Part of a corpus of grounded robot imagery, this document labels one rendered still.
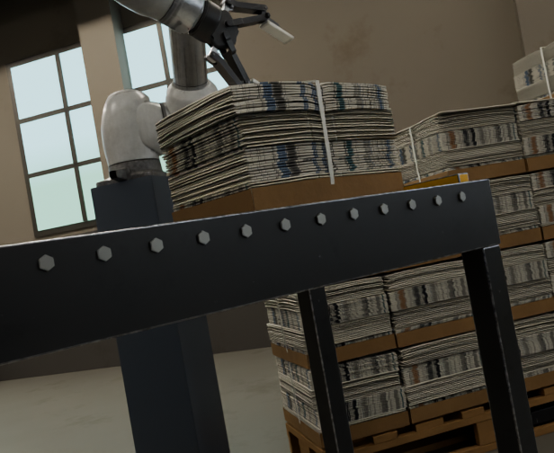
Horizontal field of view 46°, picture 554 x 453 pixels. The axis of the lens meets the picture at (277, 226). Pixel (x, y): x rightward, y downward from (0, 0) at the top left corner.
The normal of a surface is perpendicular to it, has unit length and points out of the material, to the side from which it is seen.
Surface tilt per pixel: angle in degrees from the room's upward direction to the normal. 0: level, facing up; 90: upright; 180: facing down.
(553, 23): 90
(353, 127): 90
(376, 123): 90
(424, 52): 90
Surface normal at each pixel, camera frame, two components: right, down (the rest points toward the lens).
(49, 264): 0.59, -0.12
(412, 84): -0.30, 0.03
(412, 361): 0.28, -0.07
